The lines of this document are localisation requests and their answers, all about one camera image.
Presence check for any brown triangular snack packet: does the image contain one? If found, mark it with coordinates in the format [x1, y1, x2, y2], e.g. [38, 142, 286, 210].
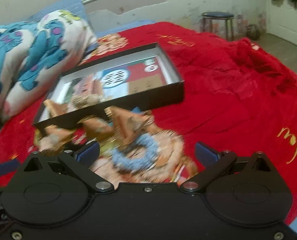
[43, 99, 68, 118]
[38, 125, 75, 153]
[78, 116, 114, 141]
[105, 106, 149, 150]

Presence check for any light blue knitted scrunchie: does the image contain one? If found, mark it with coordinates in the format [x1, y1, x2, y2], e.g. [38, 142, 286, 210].
[111, 133, 158, 172]

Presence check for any beige knitted scrunchie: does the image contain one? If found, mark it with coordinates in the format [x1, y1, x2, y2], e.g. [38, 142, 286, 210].
[70, 94, 112, 109]

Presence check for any red bed blanket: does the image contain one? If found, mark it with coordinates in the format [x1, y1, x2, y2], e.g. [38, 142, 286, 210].
[0, 22, 297, 224]

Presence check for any blue binder clip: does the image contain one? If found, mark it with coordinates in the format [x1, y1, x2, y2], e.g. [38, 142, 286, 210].
[131, 107, 142, 114]

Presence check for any black shallow cardboard box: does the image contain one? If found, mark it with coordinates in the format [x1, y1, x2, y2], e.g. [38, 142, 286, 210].
[34, 43, 184, 132]

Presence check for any colourful history book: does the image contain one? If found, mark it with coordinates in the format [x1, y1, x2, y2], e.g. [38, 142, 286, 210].
[61, 56, 168, 103]

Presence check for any white blue monster quilt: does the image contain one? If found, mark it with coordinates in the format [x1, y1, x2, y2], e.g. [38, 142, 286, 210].
[0, 10, 98, 125]

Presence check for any striped brown ball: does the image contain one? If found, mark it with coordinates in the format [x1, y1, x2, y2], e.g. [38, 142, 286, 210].
[246, 24, 261, 41]

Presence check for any blue round stool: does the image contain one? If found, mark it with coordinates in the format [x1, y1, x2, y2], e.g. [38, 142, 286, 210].
[202, 11, 235, 41]

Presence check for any white door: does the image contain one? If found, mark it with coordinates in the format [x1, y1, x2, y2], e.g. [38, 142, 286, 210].
[266, 0, 297, 45]

